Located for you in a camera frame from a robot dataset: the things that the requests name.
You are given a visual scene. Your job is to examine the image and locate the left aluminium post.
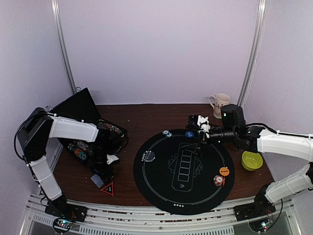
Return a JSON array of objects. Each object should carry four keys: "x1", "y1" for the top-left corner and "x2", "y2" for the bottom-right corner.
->
[{"x1": 51, "y1": 0, "x2": 77, "y2": 94}]

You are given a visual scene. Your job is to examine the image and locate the orange big blind button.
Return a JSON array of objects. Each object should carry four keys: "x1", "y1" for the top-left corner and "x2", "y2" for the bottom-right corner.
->
[{"x1": 219, "y1": 167, "x2": 230, "y2": 177}]

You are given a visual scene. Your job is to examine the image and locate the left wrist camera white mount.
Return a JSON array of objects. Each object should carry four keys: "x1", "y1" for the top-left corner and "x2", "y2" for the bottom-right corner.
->
[{"x1": 107, "y1": 154, "x2": 120, "y2": 165}]

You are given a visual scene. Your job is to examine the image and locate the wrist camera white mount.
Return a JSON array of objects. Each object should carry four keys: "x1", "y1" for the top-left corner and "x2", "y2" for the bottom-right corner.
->
[
  {"x1": 186, "y1": 114, "x2": 211, "y2": 133},
  {"x1": 107, "y1": 154, "x2": 120, "y2": 165}
]

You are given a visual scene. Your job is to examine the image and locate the right aluminium post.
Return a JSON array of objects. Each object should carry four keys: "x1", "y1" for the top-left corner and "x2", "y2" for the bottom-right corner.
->
[{"x1": 237, "y1": 0, "x2": 268, "y2": 107}]

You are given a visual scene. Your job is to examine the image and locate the clear acrylic dealer button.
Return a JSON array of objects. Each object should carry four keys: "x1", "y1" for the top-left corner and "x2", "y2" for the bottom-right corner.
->
[{"x1": 143, "y1": 151, "x2": 156, "y2": 162}]

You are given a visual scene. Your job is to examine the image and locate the red black triangular token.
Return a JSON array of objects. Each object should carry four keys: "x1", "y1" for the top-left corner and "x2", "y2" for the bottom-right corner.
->
[{"x1": 100, "y1": 182, "x2": 114, "y2": 196}]

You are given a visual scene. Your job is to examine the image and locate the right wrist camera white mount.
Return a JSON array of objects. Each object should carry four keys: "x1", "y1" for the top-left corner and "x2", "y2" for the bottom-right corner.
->
[{"x1": 186, "y1": 114, "x2": 211, "y2": 133}]

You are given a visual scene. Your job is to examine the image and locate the yellow green bowl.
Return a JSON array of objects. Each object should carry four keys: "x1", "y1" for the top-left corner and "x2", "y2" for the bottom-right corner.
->
[{"x1": 242, "y1": 151, "x2": 263, "y2": 171}]

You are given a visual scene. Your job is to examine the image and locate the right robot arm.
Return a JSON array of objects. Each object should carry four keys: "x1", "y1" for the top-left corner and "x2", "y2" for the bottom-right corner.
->
[{"x1": 184, "y1": 104, "x2": 313, "y2": 216}]

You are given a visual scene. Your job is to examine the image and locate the black poker chip case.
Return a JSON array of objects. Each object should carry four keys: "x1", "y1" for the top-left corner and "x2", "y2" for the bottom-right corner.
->
[{"x1": 50, "y1": 88, "x2": 117, "y2": 172}]

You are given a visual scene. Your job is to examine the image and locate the poker chip rows in case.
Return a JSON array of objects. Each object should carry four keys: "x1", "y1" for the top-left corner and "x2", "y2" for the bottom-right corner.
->
[{"x1": 67, "y1": 119, "x2": 128, "y2": 162}]

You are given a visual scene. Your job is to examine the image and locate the deck of blue cards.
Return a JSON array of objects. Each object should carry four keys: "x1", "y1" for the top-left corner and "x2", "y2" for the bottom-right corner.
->
[{"x1": 90, "y1": 174, "x2": 104, "y2": 188}]

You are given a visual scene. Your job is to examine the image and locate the patterned ceramic mug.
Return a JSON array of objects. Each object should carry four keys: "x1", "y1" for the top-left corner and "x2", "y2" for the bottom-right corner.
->
[{"x1": 208, "y1": 94, "x2": 231, "y2": 119}]

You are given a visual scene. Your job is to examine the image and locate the aluminium front rail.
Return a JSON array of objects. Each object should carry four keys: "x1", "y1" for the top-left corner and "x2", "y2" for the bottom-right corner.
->
[{"x1": 21, "y1": 192, "x2": 294, "y2": 235}]

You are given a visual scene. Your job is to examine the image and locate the round black poker mat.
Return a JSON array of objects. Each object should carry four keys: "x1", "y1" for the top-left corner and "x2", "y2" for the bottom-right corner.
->
[{"x1": 133, "y1": 129, "x2": 235, "y2": 215}]

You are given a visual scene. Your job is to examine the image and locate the orange poker chip stack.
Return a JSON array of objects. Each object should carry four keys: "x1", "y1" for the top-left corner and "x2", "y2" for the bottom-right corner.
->
[{"x1": 213, "y1": 175, "x2": 225, "y2": 187}]

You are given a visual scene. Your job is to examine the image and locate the aluminium post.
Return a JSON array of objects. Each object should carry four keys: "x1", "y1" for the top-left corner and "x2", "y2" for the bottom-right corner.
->
[
  {"x1": 237, "y1": 0, "x2": 268, "y2": 107},
  {"x1": 51, "y1": 0, "x2": 77, "y2": 94}
]

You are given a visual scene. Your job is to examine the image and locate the blue small blind button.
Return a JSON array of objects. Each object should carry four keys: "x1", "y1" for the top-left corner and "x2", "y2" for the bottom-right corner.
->
[{"x1": 185, "y1": 131, "x2": 194, "y2": 138}]

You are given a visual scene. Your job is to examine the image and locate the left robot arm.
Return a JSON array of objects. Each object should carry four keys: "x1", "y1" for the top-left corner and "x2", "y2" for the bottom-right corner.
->
[{"x1": 13, "y1": 108, "x2": 128, "y2": 217}]

